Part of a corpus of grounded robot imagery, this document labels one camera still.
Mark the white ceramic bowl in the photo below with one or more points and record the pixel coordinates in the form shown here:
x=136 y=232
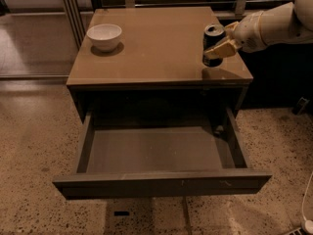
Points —
x=105 y=37

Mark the dark pepsi can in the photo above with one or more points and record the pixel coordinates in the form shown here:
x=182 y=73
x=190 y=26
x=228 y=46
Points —
x=212 y=34

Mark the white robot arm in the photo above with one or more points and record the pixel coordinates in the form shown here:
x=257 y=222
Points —
x=291 y=23

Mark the grey cabinet with glass top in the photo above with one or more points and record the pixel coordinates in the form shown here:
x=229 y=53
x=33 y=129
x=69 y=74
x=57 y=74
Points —
x=159 y=48

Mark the small dark floor bracket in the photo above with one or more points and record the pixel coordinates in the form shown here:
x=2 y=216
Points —
x=300 y=106

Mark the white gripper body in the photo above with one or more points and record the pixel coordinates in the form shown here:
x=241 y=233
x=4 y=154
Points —
x=248 y=33

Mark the open grey top drawer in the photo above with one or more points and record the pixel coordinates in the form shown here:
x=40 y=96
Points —
x=188 y=155

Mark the metal door frame post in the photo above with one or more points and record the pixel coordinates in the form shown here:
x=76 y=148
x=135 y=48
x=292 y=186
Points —
x=75 y=21

